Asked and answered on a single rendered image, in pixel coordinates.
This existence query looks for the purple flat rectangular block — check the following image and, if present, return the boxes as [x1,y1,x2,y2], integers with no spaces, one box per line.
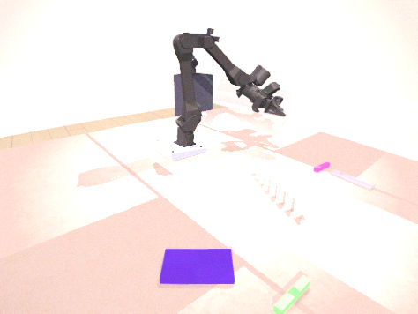
[160,249,235,284]

